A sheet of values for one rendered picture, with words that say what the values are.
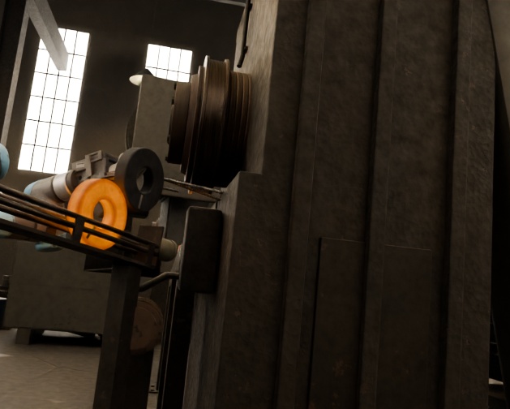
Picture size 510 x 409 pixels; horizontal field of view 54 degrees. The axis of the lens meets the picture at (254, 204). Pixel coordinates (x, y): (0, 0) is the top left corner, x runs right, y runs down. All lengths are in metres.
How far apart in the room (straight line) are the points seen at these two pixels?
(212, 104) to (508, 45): 0.86
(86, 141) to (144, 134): 7.83
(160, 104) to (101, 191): 3.38
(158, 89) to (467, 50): 3.33
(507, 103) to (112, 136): 11.03
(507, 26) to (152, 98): 3.33
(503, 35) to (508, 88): 0.16
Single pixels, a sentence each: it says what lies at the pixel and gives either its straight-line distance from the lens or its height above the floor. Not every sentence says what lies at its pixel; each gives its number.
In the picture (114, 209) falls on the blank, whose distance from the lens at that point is 1.16.
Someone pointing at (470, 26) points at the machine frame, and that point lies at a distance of 1.58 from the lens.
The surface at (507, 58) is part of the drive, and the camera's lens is 1.63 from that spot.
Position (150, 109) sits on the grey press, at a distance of 4.45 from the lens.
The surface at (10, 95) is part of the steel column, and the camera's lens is 8.87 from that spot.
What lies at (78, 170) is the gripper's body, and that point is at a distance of 1.36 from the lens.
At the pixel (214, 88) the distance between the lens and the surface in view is 1.57.
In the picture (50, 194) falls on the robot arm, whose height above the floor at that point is 0.77.
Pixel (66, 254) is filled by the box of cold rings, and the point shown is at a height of 0.68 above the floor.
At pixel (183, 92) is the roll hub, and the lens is 1.65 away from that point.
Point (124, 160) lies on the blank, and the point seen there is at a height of 0.85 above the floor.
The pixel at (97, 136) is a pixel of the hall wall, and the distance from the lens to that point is 12.18.
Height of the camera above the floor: 0.60
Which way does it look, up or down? 9 degrees up
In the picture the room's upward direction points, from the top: 6 degrees clockwise
